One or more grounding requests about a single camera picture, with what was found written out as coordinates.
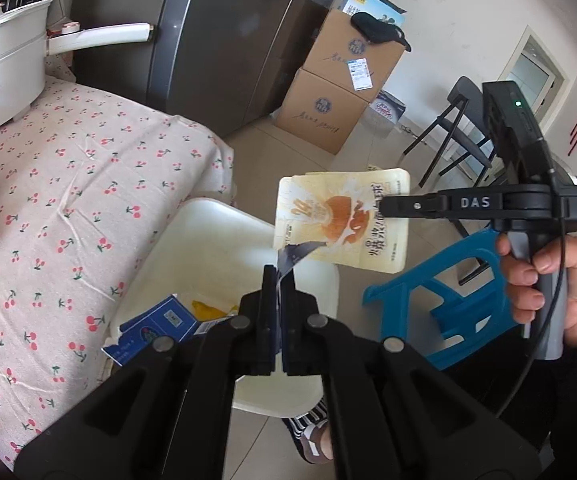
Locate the blue white carton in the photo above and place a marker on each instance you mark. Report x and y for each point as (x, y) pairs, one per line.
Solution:
(158, 325)

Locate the cream snack packet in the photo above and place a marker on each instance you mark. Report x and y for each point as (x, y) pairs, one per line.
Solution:
(318, 220)

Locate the black cloth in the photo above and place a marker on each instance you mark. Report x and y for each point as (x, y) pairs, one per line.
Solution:
(378, 30)

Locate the person's foot in striped sandal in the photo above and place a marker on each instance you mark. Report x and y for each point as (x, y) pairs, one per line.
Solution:
(311, 435)

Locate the person's dark clothing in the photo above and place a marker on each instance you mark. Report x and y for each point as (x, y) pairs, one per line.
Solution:
(543, 410)

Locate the blue plastic stool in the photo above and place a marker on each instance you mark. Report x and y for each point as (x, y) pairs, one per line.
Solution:
(403, 305)

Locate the white door with glass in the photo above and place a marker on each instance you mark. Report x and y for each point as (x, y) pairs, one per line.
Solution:
(530, 70)

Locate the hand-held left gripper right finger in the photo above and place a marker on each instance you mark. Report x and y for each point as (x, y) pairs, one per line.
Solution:
(291, 330)

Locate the yellow wrapper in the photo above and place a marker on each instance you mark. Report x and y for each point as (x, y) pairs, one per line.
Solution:
(208, 311)

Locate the cherry print tablecloth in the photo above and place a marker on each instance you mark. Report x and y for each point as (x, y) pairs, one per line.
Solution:
(93, 185)

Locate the blue white printed box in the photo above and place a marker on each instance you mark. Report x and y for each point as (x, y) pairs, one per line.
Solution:
(368, 2)

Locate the black chair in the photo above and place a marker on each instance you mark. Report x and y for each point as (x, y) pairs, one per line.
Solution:
(468, 105)

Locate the white plastic trash bin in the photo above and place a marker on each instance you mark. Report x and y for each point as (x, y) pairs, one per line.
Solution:
(208, 240)

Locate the grey refrigerator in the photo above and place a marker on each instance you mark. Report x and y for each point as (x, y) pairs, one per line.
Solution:
(228, 35)

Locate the white electric cooking pot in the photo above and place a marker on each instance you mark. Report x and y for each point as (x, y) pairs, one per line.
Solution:
(3, 70)

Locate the brown cardboard box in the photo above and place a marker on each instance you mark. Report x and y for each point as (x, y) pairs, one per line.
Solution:
(318, 110)
(348, 65)

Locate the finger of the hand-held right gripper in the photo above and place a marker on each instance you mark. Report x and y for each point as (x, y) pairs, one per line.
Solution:
(433, 204)

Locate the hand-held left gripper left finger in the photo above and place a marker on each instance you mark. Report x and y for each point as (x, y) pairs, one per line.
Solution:
(269, 320)

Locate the torn blue foil wrapper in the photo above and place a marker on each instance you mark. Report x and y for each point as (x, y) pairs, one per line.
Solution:
(296, 255)

